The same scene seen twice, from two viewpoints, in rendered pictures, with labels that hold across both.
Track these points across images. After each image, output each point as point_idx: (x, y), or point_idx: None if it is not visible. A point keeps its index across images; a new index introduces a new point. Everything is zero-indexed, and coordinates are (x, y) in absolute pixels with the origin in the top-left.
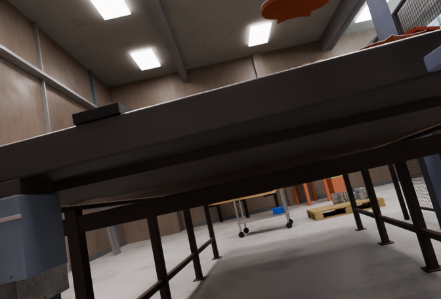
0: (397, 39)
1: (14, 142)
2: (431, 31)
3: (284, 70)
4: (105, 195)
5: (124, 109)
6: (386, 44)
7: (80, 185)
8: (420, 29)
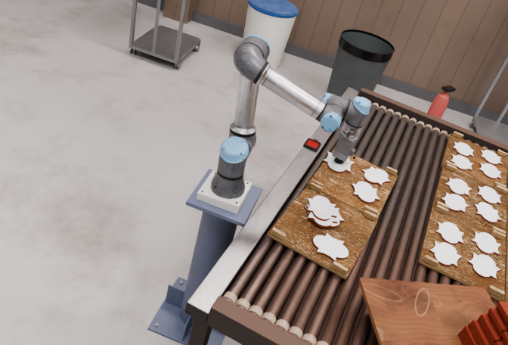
0: (308, 201)
1: (314, 132)
2: (271, 191)
3: (286, 169)
4: None
5: (306, 146)
6: (275, 184)
7: None
8: (500, 309)
